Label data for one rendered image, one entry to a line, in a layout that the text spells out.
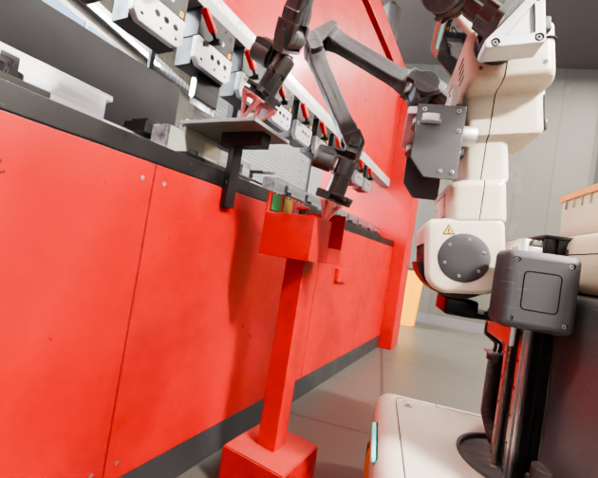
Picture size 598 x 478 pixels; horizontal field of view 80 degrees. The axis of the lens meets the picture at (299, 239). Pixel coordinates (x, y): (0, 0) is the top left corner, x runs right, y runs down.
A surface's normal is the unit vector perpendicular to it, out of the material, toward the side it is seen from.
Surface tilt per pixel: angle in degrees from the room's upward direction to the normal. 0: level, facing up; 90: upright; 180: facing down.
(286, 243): 90
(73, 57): 90
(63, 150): 90
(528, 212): 90
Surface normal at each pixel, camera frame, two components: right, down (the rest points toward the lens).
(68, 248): 0.88, 0.12
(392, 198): -0.46, -0.10
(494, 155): -0.22, -0.07
